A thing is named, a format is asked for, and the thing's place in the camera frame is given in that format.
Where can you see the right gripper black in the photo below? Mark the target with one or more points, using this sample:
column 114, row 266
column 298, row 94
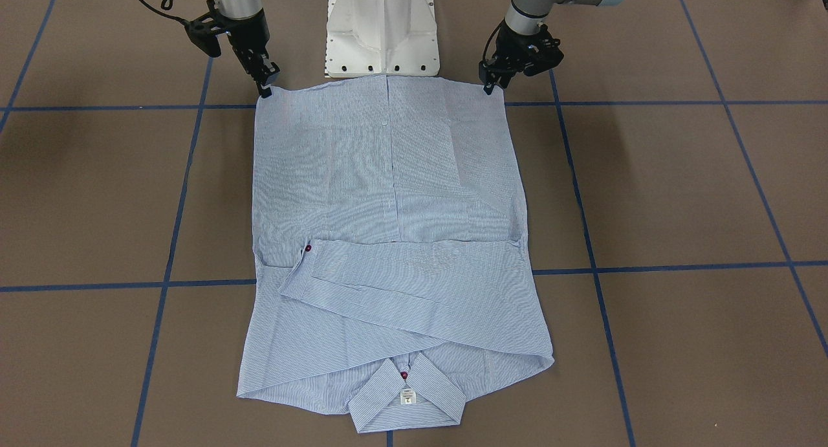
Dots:
column 246, row 41

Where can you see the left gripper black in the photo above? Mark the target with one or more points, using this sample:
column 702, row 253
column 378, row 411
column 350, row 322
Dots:
column 510, row 48

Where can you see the light blue striped shirt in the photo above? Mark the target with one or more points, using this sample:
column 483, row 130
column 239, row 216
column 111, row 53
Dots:
column 390, row 242

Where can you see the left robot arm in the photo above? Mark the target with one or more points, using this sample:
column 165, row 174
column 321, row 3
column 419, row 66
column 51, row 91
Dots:
column 525, row 16

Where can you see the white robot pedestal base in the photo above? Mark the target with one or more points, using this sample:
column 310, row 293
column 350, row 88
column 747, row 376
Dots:
column 392, row 37

